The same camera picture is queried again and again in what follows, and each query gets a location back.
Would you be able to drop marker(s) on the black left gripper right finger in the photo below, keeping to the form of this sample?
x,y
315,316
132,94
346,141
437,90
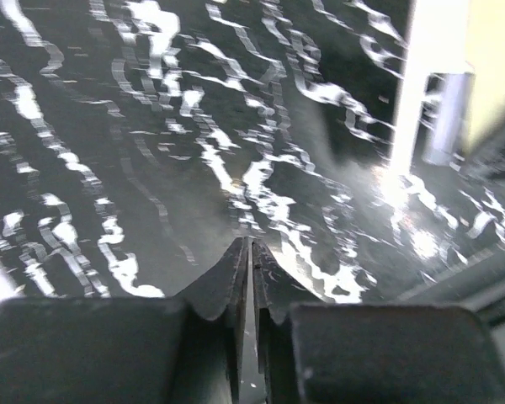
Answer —
x,y
310,351

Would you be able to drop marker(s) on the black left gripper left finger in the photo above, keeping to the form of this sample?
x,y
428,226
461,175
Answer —
x,y
182,349

